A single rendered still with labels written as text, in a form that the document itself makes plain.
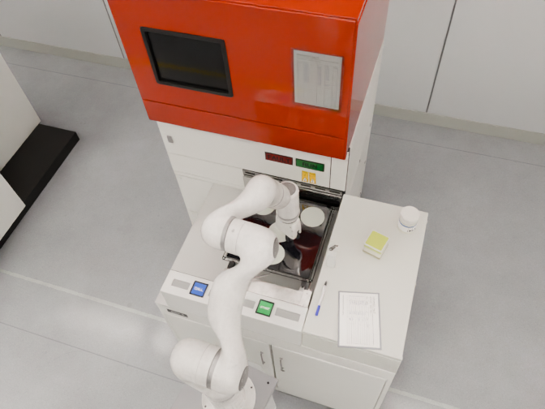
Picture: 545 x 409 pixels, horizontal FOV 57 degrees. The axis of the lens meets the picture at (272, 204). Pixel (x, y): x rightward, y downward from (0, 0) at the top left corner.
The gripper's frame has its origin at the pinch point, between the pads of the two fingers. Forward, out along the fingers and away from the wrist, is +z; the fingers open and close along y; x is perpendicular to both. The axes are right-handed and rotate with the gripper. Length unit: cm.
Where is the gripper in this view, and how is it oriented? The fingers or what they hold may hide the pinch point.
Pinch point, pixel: (289, 236)
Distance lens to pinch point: 203.8
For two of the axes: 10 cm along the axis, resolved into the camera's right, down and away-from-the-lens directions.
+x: 6.9, -6.1, 3.9
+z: 0.5, 5.8, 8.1
